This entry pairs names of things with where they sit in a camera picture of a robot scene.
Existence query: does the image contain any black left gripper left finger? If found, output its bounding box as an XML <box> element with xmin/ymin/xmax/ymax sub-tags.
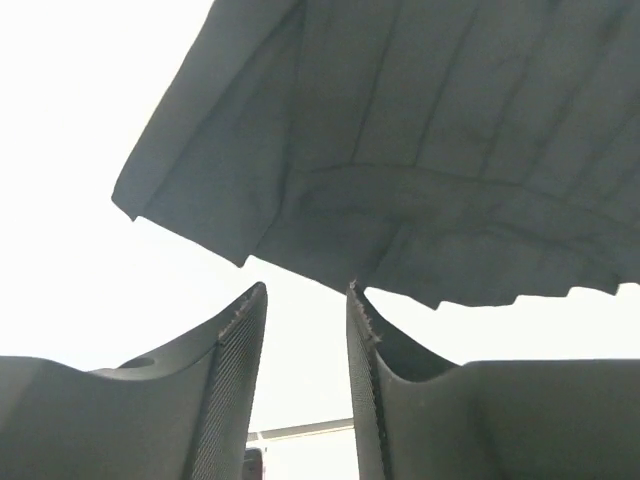
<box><xmin>1</xmin><ymin>282</ymin><xmax>268</xmax><ymax>479</ymax></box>

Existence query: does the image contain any black pleated skirt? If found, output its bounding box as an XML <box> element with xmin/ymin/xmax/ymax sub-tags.
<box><xmin>112</xmin><ymin>1</ymin><xmax>639</xmax><ymax>308</ymax></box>

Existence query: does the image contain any aluminium table frame rail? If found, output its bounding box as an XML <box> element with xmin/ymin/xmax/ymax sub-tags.
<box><xmin>247</xmin><ymin>418</ymin><xmax>354</xmax><ymax>443</ymax></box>

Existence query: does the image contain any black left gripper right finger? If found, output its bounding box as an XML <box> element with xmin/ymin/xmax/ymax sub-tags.
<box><xmin>346</xmin><ymin>283</ymin><xmax>639</xmax><ymax>479</ymax></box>

